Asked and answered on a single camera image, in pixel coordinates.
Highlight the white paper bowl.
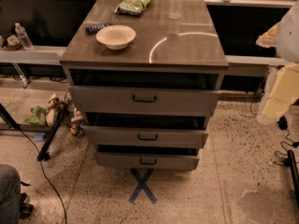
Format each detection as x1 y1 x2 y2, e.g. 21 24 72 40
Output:
96 25 135 50

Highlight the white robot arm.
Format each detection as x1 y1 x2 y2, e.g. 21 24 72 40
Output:
256 0 299 125

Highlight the clear water bottle on cabinet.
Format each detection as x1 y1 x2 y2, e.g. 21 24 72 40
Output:
169 0 183 20

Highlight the small water bottle on shelf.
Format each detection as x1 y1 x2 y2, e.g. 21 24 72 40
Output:
15 22 34 49

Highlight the bowl with items on shelf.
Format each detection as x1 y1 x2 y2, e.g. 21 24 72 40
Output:
0 35 21 51

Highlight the grey drawer cabinet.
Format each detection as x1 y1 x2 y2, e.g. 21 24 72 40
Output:
61 0 228 158

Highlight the middle grey drawer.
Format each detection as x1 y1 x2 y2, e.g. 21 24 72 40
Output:
84 126 208 149

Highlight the grey drawer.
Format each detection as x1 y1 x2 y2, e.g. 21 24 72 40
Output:
94 152 199 170
84 126 208 149
69 86 220 116

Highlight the top grey drawer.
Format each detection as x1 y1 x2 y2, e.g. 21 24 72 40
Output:
69 86 220 116

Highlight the bottom grey drawer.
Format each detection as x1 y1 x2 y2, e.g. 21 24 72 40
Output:
94 152 199 170

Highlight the small figurine on floor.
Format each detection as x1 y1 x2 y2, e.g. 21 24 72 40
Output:
70 110 85 136

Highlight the blue tape cross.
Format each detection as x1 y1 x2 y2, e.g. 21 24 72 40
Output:
129 168 157 204

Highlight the brown snack bag on floor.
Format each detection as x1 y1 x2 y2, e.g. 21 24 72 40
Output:
46 93 61 127

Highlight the green chip bag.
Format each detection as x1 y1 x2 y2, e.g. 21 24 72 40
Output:
115 0 152 16

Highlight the green crumpled bag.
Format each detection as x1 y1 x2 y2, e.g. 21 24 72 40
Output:
25 105 46 125

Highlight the black stand at right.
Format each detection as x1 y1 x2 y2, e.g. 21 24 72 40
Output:
275 149 299 207

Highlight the person's jeans leg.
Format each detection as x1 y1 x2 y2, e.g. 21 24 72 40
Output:
0 164 21 224

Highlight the black shoe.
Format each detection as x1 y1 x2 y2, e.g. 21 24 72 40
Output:
20 192 34 219

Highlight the black floor cable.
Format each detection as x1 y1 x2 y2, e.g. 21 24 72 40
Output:
17 128 68 224

